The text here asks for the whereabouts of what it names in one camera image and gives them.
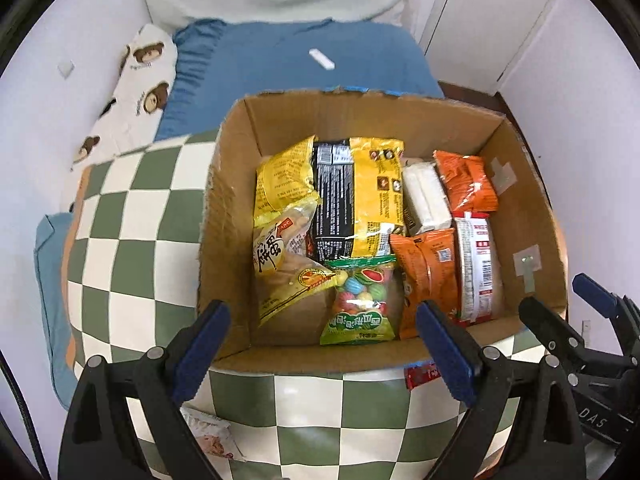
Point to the plain yellow snack packet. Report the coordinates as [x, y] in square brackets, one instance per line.
[285, 180]

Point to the small red snack packet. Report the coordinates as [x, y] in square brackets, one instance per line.
[420, 377]

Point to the small white plastic bar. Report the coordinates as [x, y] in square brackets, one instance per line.
[321, 59]

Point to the bear print pillow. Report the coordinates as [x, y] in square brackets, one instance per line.
[140, 85]

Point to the blue ruffled bedcover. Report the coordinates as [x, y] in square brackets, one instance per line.
[280, 55]

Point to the large black yellow packet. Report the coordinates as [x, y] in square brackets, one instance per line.
[360, 195]

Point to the printed cardboard box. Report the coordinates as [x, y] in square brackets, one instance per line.
[235, 185]

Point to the orange snack packet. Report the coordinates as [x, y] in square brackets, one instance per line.
[430, 280]
[467, 182]

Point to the green candy bag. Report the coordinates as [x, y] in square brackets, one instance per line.
[357, 305]

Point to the white wall switch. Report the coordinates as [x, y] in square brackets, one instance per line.
[65, 67]

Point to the white noodle print packet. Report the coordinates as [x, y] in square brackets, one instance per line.
[215, 440]

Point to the green white checkered mat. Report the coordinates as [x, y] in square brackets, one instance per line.
[130, 240]

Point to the light blue pillow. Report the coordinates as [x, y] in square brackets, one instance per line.
[50, 285]

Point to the white door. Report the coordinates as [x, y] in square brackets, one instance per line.
[500, 20]

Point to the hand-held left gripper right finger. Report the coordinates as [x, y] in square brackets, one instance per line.
[442, 345]

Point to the yellow biscuit snack packet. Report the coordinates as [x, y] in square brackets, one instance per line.
[280, 265]

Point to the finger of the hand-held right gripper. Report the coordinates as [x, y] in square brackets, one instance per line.
[612, 307]
[550, 332]

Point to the white wafer packet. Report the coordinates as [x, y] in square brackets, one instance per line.
[425, 200]

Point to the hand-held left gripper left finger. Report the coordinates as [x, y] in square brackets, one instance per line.
[205, 340]

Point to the white red snack packet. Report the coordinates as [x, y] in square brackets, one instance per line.
[475, 270]

